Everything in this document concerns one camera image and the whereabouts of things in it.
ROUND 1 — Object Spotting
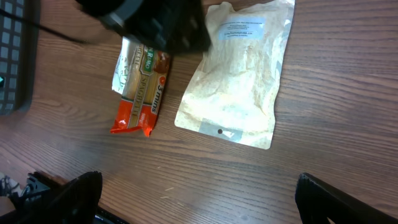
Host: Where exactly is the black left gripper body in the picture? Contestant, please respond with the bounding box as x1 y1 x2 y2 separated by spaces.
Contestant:
77 0 211 54

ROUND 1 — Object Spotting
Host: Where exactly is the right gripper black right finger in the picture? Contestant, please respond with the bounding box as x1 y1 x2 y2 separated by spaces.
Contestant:
295 172 397 224

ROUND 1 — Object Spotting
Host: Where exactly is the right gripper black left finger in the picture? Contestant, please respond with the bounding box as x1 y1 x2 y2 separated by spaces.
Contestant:
0 170 103 224

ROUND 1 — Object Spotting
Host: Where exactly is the orange spaghetti packet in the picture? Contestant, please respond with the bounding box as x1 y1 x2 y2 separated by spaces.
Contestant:
110 38 171 137

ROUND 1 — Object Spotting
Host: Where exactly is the beige pouch bag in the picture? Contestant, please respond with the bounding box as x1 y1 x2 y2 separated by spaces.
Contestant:
175 0 295 149

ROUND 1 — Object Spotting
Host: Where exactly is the dark grey plastic basket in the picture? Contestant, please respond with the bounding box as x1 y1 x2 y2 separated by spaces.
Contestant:
1 0 40 116

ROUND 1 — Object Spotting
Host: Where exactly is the black mounting rail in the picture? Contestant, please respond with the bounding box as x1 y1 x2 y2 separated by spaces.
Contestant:
0 170 131 224

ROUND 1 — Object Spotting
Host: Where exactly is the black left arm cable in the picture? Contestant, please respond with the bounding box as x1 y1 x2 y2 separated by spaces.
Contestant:
0 7 91 45

